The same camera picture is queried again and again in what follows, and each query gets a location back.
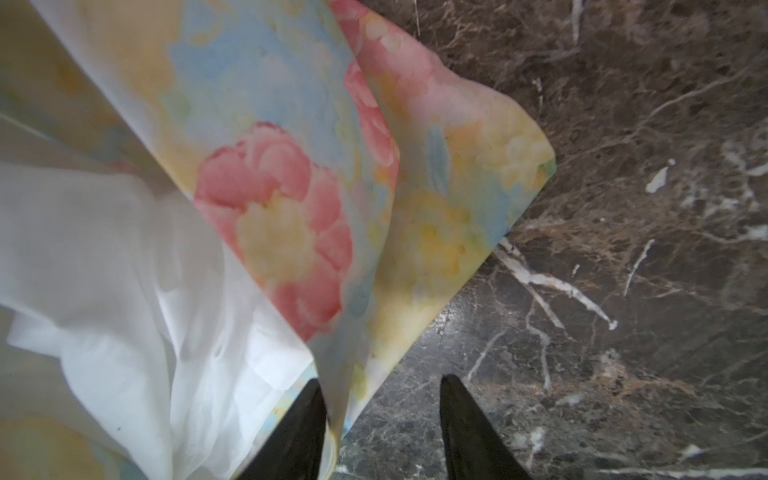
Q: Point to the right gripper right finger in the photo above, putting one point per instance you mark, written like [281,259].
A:
[473,449]

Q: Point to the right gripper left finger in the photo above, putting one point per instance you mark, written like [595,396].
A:
[294,449]

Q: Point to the pastel floral skirt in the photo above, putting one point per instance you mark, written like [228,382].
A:
[207,204]

